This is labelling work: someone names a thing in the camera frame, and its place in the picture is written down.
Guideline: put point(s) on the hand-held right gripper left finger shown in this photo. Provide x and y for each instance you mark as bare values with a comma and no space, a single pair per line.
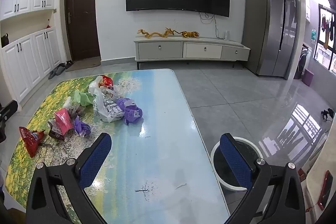
95,161

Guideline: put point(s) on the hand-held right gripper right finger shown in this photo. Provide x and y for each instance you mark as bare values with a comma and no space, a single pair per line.
236,161

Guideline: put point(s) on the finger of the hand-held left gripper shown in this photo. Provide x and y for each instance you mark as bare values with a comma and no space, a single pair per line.
11,108

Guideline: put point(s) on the white round trash bin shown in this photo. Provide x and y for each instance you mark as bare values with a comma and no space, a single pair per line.
217,169

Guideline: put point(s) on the red snack packet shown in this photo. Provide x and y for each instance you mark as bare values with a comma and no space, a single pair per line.
30,141

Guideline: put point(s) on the small purple plastic bag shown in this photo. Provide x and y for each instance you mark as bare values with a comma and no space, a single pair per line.
82,127

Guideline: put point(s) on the dark brown wrapper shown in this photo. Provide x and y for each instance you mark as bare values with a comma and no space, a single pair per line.
56,132

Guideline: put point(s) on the pink snack packet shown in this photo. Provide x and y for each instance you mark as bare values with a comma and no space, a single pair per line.
64,120

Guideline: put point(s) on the large purple plastic bag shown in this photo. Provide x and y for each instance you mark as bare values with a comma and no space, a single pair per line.
130,111

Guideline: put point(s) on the green plastic bag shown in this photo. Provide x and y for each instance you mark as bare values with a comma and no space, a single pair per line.
84,98

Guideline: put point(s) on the white lower cabinet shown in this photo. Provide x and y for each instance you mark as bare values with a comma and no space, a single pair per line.
29,61

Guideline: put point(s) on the grey slipper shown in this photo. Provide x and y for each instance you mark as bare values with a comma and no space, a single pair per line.
52,74
59,70

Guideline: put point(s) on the white printed plastic bag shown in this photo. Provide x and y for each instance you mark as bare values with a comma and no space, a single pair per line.
109,108

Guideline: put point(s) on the clear plastic bag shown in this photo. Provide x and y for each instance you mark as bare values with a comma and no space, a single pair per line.
71,106

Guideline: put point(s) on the black bag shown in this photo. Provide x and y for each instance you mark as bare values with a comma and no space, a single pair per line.
4,40

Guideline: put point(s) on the dark slippers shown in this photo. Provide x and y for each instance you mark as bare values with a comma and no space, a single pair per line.
69,64

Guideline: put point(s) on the red snack bag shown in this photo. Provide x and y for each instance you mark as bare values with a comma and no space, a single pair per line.
106,81

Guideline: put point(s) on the white side table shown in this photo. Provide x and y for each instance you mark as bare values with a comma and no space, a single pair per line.
315,182

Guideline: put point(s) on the brown doormat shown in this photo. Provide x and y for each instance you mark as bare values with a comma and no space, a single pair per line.
82,64

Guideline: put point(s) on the red flat item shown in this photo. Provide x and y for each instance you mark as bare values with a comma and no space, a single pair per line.
325,190

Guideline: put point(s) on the black object on floor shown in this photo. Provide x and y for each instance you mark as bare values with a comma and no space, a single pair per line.
326,114

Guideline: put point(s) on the purple stool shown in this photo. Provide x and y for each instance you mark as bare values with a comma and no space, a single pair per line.
307,77

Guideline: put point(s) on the dark brown door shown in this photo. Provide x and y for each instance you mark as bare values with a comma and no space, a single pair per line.
82,16

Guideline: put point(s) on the washing machine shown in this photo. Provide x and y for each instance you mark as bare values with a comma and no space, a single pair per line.
302,64

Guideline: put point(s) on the white power strip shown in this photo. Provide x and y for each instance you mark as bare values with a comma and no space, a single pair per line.
227,35

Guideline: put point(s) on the white television stand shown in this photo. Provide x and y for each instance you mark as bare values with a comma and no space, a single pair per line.
162,49

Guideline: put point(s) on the golden tiger figurine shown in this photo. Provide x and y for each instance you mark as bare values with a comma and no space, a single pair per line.
187,34

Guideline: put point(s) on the grey refrigerator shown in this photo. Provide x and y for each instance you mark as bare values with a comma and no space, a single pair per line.
267,27

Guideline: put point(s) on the golden dragon figurine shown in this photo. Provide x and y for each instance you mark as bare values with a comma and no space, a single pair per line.
155,33

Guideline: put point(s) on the teal hanging item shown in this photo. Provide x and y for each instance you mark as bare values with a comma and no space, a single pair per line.
313,34

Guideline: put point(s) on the hanging clothes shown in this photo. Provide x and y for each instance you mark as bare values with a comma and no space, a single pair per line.
329,29

